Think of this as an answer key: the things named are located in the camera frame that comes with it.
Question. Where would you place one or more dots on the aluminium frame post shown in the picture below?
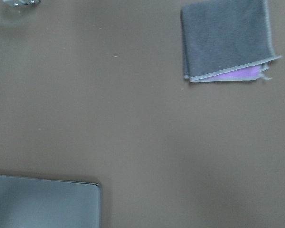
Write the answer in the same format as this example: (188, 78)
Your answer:
(18, 3)

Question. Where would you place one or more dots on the grey folded cloth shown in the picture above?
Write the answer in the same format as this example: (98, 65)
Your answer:
(226, 40)

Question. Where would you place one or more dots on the grey laptop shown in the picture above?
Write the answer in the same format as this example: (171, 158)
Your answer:
(41, 203)

